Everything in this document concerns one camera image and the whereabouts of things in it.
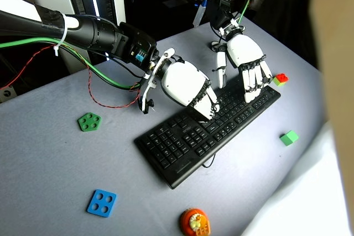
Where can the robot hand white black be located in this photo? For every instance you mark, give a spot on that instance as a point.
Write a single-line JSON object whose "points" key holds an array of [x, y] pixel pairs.
{"points": [[184, 81], [244, 51]]}

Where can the orange toy cake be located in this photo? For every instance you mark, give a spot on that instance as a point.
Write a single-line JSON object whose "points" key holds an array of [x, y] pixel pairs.
{"points": [[188, 219]]}

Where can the black computer keyboard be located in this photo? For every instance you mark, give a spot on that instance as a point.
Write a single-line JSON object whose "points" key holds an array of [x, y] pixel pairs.
{"points": [[177, 142]]}

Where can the beige blurred post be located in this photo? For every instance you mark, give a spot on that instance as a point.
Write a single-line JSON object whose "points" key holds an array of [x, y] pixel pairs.
{"points": [[337, 53]]}

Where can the grey table cloth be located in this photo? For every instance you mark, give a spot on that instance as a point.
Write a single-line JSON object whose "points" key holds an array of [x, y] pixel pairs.
{"points": [[55, 164]]}

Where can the grey metal bracket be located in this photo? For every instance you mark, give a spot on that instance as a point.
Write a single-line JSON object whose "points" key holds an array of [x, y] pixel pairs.
{"points": [[7, 94]]}

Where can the dark phone screen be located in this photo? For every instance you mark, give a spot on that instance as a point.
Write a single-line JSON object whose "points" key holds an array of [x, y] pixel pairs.
{"points": [[175, 2]]}

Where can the blue square peg block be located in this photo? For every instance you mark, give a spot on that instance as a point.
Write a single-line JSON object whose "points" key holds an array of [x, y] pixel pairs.
{"points": [[101, 203]]}

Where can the green pentagon peg block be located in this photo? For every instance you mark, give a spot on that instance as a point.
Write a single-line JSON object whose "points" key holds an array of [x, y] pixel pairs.
{"points": [[89, 122]]}

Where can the white cloth sheet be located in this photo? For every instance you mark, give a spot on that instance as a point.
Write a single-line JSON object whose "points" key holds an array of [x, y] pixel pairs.
{"points": [[304, 191]]}

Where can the green cube block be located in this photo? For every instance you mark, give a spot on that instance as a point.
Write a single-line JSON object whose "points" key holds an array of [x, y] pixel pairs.
{"points": [[289, 138]]}

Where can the red and green brick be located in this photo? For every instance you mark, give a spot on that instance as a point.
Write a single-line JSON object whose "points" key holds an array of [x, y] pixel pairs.
{"points": [[281, 78]]}

